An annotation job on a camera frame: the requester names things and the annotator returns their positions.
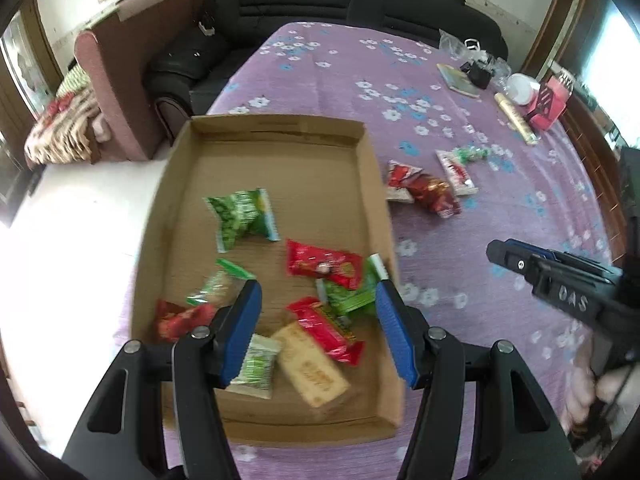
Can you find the cream lotion tube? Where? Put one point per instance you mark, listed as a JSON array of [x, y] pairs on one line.
[[516, 119]]

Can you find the pink thermos with knit sleeve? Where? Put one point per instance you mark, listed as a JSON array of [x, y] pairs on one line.
[[562, 84]]

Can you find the green pea snack packet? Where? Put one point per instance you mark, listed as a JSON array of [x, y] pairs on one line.
[[241, 213]]

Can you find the shiny red foil snack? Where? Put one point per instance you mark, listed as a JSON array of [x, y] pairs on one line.
[[433, 194]]

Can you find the red snack packet with logo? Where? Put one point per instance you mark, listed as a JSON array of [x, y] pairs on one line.
[[342, 268]]

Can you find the clear plastic cup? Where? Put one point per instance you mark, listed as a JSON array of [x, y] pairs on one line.
[[521, 89]]

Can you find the black leather sofa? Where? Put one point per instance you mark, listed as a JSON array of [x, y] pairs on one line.
[[193, 68]]

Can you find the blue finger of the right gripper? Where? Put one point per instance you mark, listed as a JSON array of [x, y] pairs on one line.
[[560, 254], [536, 264]]

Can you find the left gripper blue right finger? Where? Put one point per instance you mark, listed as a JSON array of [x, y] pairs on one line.
[[516, 433]]

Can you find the black phone stand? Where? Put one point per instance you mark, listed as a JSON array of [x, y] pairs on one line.
[[539, 110]]

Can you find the red snack bar packet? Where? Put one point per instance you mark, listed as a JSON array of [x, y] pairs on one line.
[[329, 332]]

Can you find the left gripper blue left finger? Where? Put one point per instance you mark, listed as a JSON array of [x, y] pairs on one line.
[[120, 433]]

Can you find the red white snack packet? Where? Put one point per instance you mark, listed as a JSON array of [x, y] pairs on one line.
[[397, 179]]

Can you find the small green clear candy packet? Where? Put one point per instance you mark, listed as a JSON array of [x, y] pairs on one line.
[[223, 287]]

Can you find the person right hand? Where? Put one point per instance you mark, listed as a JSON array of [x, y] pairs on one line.
[[617, 387]]

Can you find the brown pink armchair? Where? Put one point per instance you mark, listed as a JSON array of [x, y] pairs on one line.
[[114, 50]]

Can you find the purple floral tablecloth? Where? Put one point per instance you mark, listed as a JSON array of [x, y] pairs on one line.
[[539, 194]]

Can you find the olive flat pouch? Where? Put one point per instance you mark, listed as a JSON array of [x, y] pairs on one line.
[[457, 81]]

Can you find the white green snack packet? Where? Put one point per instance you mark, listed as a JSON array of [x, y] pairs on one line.
[[255, 376]]

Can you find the white red strip packet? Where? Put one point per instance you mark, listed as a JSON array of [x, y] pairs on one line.
[[457, 175]]

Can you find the patterned blanket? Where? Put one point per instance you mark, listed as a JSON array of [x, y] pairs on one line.
[[63, 133]]

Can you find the black small pot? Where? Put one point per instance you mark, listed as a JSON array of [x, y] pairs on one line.
[[479, 73]]

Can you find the yellow cake bar packet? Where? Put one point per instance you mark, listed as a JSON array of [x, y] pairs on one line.
[[311, 372]]

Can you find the cardboard tray box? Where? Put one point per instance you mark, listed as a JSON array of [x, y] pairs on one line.
[[325, 189]]

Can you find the dark red snack packet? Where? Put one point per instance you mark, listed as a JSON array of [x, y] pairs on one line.
[[173, 321]]

